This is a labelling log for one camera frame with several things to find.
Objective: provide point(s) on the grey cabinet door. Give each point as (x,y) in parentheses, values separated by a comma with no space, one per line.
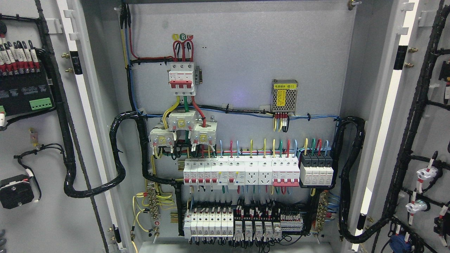
(56,223)
(402,173)

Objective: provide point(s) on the white current transformer right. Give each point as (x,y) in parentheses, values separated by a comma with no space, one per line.
(203,136)

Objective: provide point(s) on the white current transformer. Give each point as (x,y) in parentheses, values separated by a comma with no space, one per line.
(203,136)
(160,137)
(181,120)

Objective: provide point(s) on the white socket breaker row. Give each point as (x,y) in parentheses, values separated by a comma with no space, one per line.
(241,171)

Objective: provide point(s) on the white current transformer middle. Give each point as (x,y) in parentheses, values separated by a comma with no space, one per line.
(181,120)

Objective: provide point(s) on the red white main breaker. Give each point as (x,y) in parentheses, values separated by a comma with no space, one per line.
(184,77)

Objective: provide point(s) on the white current transformer left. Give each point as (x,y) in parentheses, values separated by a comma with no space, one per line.
(160,137)

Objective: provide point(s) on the perforated metal power supply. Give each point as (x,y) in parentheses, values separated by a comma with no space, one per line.
(284,95)

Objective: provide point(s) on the brass ground terminal bar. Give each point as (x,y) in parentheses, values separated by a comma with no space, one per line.
(153,201)

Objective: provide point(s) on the white lower breaker row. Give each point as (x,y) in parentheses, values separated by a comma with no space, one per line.
(209,223)

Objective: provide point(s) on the black white surge protector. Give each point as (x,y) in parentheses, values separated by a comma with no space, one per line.
(316,171)

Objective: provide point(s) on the lower relay terminal row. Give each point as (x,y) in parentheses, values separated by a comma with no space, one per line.
(259,222)

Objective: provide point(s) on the black digital power meter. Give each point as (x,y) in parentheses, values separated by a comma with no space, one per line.
(25,93)

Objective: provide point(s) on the white rotary selector switch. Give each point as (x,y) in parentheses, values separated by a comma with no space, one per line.
(16,191)

